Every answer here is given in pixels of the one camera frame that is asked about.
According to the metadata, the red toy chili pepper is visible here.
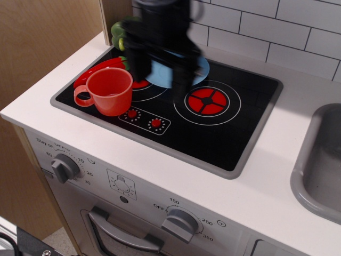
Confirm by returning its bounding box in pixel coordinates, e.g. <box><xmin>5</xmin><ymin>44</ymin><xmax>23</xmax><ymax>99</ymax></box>
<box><xmin>73</xmin><ymin>56</ymin><xmax>130</xmax><ymax>89</ymax></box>

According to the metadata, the grey oven door handle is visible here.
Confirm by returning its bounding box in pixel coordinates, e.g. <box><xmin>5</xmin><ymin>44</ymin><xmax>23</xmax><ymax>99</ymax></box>
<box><xmin>88</xmin><ymin>206</ymin><xmax>164</xmax><ymax>253</ymax></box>

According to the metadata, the grey toy sink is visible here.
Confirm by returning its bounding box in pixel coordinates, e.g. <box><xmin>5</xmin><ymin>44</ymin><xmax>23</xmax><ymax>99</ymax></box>
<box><xmin>290</xmin><ymin>103</ymin><xmax>340</xmax><ymax>224</ymax></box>

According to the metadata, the black cable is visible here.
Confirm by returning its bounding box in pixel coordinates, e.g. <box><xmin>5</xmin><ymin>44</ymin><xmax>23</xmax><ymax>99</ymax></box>
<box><xmin>190</xmin><ymin>0</ymin><xmax>205</xmax><ymax>22</ymax></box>

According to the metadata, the grey temperature knob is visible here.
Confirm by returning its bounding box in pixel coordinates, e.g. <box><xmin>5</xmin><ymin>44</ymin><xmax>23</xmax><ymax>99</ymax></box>
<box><xmin>161</xmin><ymin>208</ymin><xmax>199</xmax><ymax>244</ymax></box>

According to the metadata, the black toy stovetop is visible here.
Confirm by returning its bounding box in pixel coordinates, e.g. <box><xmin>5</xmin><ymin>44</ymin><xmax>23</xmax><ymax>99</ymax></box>
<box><xmin>51</xmin><ymin>48</ymin><xmax>283</xmax><ymax>179</ymax></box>

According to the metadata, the grey timer knob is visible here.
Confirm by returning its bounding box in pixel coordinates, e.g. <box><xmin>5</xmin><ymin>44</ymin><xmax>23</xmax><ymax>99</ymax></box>
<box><xmin>51</xmin><ymin>154</ymin><xmax>80</xmax><ymax>184</ymax></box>

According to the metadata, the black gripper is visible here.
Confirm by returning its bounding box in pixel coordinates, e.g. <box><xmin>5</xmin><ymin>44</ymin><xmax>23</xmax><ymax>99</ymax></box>
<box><xmin>122</xmin><ymin>1</ymin><xmax>201</xmax><ymax>99</ymax></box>

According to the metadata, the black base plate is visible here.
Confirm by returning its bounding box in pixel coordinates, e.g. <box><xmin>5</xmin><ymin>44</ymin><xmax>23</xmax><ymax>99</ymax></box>
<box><xmin>1</xmin><ymin>227</ymin><xmax>62</xmax><ymax>256</ymax></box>

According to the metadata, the blue plastic plate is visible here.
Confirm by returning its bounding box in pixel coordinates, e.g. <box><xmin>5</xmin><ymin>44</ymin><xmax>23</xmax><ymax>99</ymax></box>
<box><xmin>145</xmin><ymin>57</ymin><xmax>210</xmax><ymax>89</ymax></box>

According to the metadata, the green toy bell pepper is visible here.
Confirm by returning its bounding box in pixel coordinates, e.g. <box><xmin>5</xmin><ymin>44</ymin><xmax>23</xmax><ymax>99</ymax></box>
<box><xmin>111</xmin><ymin>16</ymin><xmax>142</xmax><ymax>52</ymax></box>

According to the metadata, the red plastic cup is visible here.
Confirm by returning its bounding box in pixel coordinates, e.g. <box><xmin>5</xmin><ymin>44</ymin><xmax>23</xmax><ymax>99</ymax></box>
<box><xmin>74</xmin><ymin>68</ymin><xmax>133</xmax><ymax>116</ymax></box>

